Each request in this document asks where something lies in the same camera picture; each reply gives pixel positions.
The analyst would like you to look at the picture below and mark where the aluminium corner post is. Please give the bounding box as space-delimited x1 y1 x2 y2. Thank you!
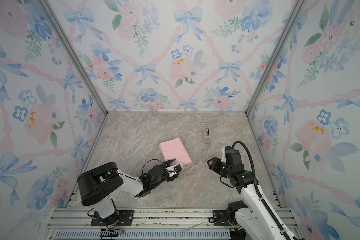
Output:
245 0 306 118
36 1 108 116

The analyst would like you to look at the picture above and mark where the left aluminium corner post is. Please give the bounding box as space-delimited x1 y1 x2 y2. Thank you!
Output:
36 1 108 116

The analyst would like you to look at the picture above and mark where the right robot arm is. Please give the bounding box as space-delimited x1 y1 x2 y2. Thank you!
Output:
207 146 298 240

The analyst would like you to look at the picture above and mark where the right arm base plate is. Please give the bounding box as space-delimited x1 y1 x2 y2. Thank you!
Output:
212 209 255 227

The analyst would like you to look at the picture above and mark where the aluminium front rail frame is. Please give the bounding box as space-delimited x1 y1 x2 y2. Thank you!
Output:
41 208 302 240

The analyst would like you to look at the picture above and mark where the white slotted cable duct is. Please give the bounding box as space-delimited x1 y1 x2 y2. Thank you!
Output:
52 229 231 240

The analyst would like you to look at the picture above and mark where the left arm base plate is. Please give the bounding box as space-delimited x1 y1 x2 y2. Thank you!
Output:
91 210 135 227

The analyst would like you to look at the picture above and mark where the purple wrapping paper sheet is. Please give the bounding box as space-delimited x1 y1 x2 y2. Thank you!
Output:
159 138 193 169

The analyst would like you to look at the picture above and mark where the right aluminium corner post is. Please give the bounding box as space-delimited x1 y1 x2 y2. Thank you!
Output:
245 0 306 118

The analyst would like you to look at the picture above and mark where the beige tape dispenser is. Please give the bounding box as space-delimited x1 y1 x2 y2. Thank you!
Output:
203 127 212 144

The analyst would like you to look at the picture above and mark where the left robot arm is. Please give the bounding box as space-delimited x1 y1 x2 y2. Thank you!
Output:
77 159 184 226

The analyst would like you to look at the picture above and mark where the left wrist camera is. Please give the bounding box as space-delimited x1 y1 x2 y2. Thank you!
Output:
166 164 184 177

